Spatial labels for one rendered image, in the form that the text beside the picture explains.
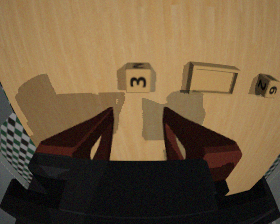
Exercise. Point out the beige digit cube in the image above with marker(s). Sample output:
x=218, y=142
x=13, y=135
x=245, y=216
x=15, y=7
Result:
x=138, y=78
x=267, y=86

